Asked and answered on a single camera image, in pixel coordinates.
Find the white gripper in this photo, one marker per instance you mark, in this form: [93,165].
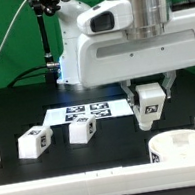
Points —
[120,41]

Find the white round stool seat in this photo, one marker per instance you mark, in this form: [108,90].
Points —
[172,146]

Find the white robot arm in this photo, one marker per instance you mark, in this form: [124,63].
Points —
[70,74]

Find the white marker sheet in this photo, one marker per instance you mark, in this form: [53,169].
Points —
[113,108]

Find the white front rail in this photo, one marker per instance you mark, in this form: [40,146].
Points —
[118,181]

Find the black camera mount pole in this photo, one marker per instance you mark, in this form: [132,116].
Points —
[49,8]

